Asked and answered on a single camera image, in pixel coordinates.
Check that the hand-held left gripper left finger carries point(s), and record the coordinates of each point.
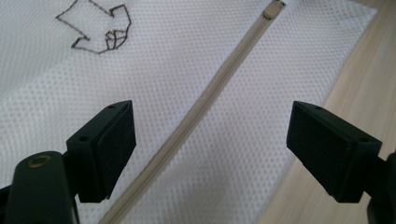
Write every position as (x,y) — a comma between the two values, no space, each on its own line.
(102,146)

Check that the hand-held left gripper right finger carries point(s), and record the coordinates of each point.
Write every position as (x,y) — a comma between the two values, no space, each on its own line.
(330,149)

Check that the white mesh laundry bag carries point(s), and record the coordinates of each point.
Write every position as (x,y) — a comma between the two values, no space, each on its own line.
(199,93)

